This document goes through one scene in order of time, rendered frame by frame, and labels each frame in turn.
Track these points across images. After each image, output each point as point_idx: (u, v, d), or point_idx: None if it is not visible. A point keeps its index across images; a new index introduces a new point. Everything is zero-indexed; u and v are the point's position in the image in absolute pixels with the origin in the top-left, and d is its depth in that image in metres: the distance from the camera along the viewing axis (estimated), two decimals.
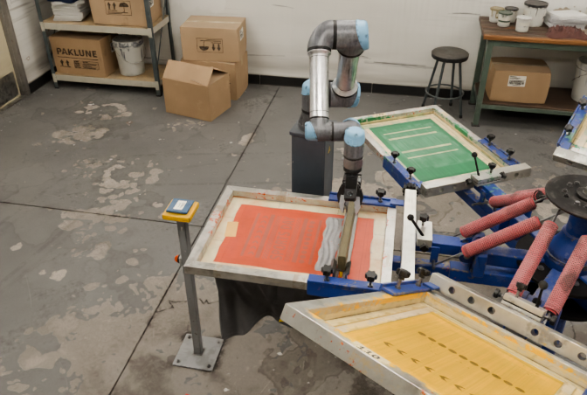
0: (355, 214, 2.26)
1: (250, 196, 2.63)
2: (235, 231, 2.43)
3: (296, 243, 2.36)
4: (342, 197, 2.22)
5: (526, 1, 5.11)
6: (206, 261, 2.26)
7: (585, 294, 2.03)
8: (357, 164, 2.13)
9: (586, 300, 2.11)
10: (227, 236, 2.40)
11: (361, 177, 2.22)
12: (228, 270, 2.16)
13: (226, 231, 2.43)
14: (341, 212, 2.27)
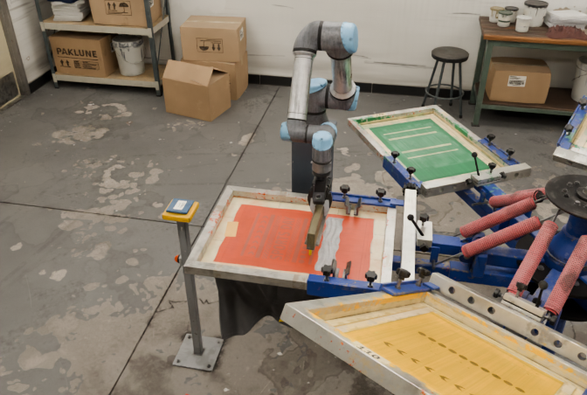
0: (325, 217, 2.30)
1: (250, 196, 2.63)
2: (235, 231, 2.43)
3: (296, 243, 2.36)
4: (313, 200, 2.26)
5: (526, 1, 5.11)
6: (206, 261, 2.26)
7: (585, 294, 2.03)
8: (326, 168, 2.16)
9: (586, 300, 2.11)
10: (227, 236, 2.40)
11: (330, 181, 2.25)
12: (228, 270, 2.16)
13: (226, 231, 2.43)
14: (314, 215, 2.31)
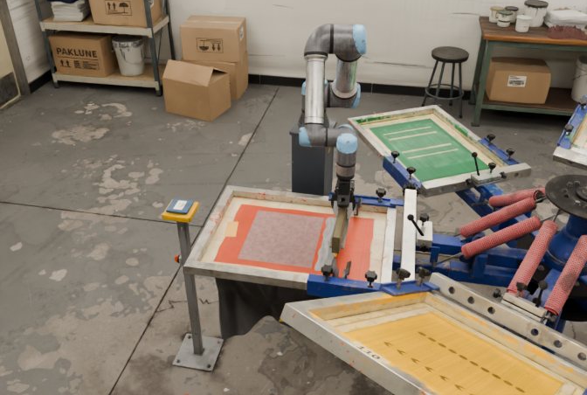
0: (348, 219, 2.29)
1: (250, 196, 2.63)
2: (235, 231, 2.43)
3: None
4: (336, 203, 2.25)
5: (526, 1, 5.11)
6: (206, 261, 2.26)
7: (585, 294, 2.03)
8: (350, 170, 2.15)
9: (586, 300, 2.11)
10: (227, 236, 2.40)
11: (354, 183, 2.24)
12: (228, 270, 2.16)
13: (226, 231, 2.43)
14: (336, 218, 2.30)
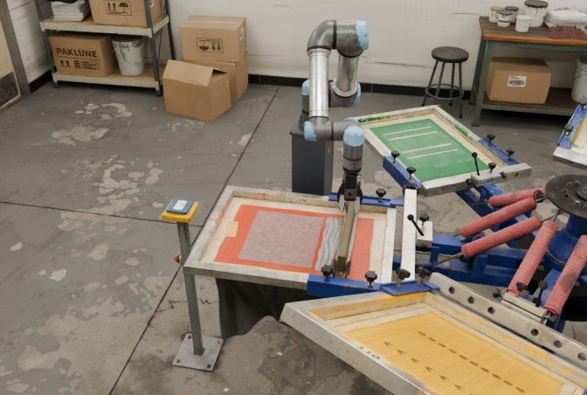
0: (355, 214, 2.26)
1: (250, 196, 2.63)
2: (235, 231, 2.43)
3: None
4: (342, 197, 2.22)
5: (526, 1, 5.11)
6: (206, 261, 2.26)
7: (585, 294, 2.03)
8: (357, 164, 2.13)
9: (586, 300, 2.11)
10: (227, 236, 2.40)
11: (361, 177, 2.22)
12: (228, 270, 2.16)
13: (226, 231, 2.43)
14: (341, 212, 2.27)
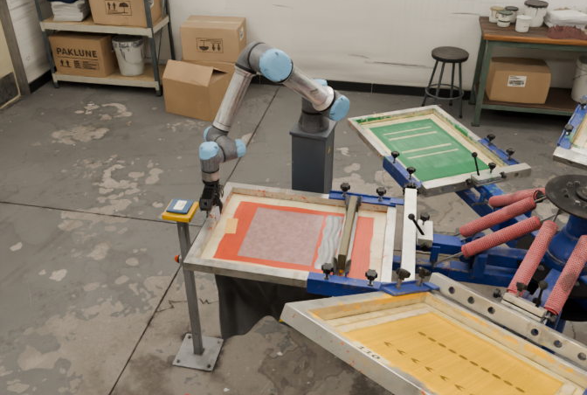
0: (217, 222, 2.42)
1: (250, 192, 2.62)
2: (235, 227, 2.42)
3: None
4: None
5: (526, 1, 5.11)
6: (205, 258, 2.25)
7: (585, 294, 2.03)
8: (212, 176, 2.29)
9: (586, 300, 2.11)
10: (226, 232, 2.39)
11: (221, 188, 2.38)
12: (228, 266, 2.15)
13: (225, 227, 2.42)
14: (206, 220, 2.43)
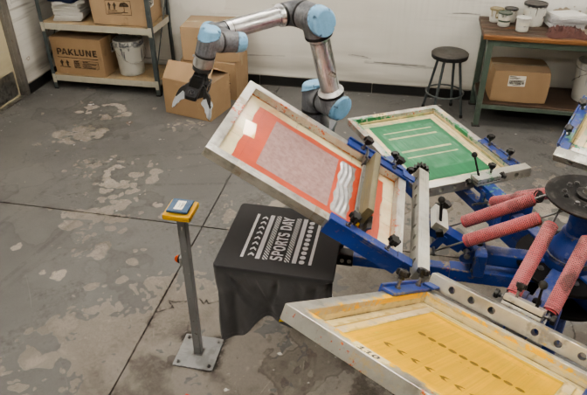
0: (209, 120, 2.17)
1: (270, 102, 2.36)
2: (253, 132, 2.16)
3: None
4: (183, 93, 2.12)
5: (526, 1, 5.11)
6: None
7: (585, 294, 2.03)
8: (206, 65, 2.03)
9: (586, 300, 2.11)
10: (245, 135, 2.12)
11: (210, 82, 2.13)
12: (252, 172, 1.91)
13: (245, 128, 2.15)
14: (171, 106, 2.17)
